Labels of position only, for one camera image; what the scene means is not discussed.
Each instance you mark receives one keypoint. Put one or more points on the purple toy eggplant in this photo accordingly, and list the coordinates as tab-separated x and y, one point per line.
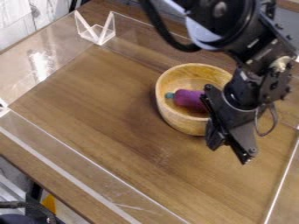
187	98

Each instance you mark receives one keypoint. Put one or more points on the clear acrylic tray wall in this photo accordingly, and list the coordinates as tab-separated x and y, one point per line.
81	130

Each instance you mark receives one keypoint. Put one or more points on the clear acrylic corner bracket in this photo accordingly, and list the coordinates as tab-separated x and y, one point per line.
98	34

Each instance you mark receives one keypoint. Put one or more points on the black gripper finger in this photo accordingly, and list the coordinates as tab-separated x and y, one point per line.
215	137

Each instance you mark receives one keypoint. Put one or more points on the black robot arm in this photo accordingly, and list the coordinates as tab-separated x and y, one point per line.
239	28

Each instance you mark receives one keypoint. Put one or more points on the brown wooden bowl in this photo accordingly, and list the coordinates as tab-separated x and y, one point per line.
187	76

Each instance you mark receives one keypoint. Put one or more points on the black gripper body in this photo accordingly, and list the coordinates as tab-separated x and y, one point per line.
235	121

